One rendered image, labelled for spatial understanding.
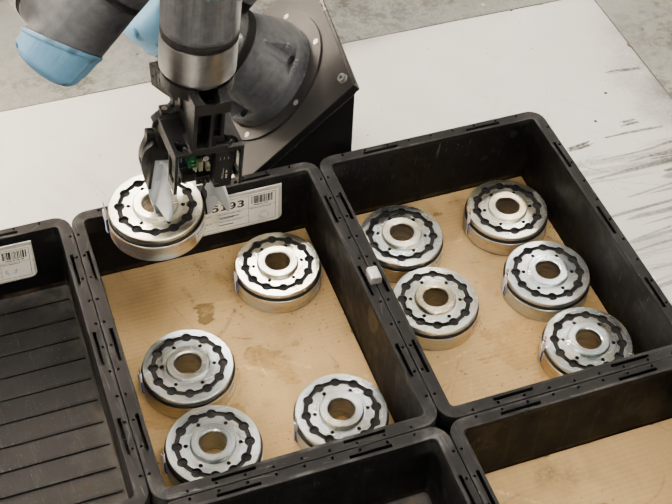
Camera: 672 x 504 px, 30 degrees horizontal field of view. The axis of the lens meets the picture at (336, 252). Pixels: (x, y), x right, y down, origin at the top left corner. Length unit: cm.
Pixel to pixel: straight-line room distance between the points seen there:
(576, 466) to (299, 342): 34
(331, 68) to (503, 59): 50
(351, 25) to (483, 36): 116
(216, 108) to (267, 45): 44
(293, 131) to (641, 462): 60
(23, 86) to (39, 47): 185
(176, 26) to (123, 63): 197
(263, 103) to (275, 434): 46
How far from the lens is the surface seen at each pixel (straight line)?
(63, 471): 138
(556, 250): 155
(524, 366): 146
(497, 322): 150
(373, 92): 196
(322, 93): 161
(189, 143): 123
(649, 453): 143
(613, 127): 197
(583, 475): 139
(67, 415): 142
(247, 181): 149
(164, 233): 133
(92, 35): 124
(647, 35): 333
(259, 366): 144
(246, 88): 162
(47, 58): 125
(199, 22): 115
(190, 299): 150
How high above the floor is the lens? 199
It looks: 48 degrees down
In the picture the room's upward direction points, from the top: 3 degrees clockwise
